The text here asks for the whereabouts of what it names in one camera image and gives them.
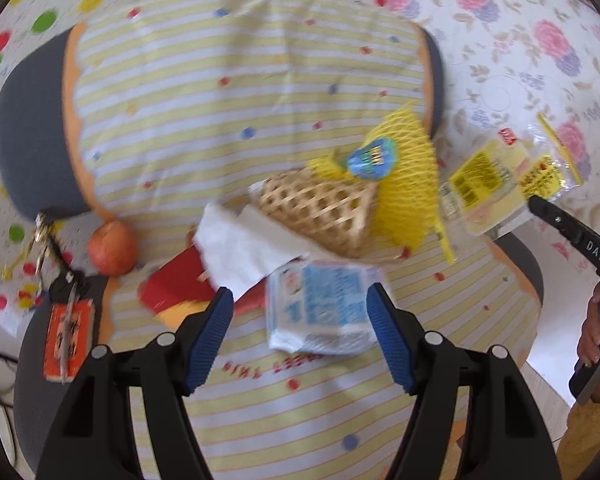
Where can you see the red and yellow packet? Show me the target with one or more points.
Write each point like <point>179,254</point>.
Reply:
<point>180,280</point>

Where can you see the polka dot sheet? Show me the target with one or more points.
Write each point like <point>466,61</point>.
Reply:
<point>25,25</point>

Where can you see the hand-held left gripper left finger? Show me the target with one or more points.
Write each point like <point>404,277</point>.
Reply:
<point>210,340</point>

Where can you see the woven bamboo basket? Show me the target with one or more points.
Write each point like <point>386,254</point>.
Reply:
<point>320,210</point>

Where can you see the person's right hand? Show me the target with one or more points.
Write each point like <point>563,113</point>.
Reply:
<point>589,335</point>

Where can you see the blue and white tissue packet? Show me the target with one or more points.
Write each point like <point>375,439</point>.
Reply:
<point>320,305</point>

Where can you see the person's yellow fleece robe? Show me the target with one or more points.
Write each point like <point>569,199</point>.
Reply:
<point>590,445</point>

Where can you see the yellow foam fruit net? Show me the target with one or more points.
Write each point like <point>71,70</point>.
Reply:
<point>405,190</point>

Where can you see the red apple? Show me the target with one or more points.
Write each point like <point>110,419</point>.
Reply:
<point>112,249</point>

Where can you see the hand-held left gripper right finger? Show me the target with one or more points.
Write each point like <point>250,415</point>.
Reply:
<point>385,340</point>

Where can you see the floral patterned sheet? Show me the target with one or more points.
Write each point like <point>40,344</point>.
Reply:
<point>505,60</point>

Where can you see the black car key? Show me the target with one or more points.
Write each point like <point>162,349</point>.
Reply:
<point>65,287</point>

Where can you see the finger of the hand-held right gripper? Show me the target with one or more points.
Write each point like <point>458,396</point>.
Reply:
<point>575,235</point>

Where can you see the blue round sticker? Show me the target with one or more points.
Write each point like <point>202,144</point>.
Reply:
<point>372,159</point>

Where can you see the clear zip bag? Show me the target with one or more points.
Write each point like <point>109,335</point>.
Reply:
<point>555,170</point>

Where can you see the clear packet with yellow label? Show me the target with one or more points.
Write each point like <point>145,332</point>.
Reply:
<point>485,180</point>

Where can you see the orange charm tag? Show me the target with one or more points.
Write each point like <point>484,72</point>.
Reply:
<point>67,345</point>

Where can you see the yellow striped dotted cloth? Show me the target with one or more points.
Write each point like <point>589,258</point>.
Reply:
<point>205,110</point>

